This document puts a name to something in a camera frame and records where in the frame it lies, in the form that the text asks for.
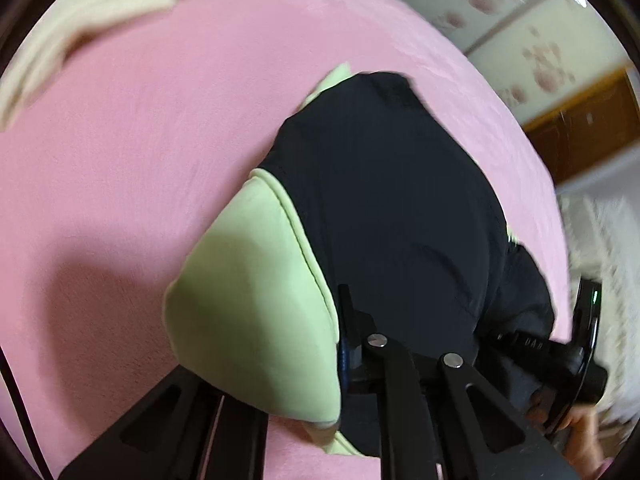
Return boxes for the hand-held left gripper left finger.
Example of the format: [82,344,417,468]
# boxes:
[59,367,268,480]

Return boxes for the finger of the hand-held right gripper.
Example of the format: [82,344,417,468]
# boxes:
[495,331,575,362]

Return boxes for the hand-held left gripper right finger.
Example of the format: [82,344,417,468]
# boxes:
[339,285,581,480]

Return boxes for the green and black hooded jacket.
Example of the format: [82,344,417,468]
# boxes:
[162,62,556,458]

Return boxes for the person's right hand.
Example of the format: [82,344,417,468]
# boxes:
[552,404,602,480]

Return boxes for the white lace cloth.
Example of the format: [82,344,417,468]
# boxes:
[555,192,640,426]

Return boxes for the brown wooden door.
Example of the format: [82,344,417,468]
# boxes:
[522,67,640,186]

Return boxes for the pink bed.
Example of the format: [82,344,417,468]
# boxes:
[0,0,576,480]

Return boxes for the floral wardrobe doors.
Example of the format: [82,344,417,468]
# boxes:
[350,0,631,126]

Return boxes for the cream folded cloth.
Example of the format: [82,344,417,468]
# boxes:
[0,0,201,131]

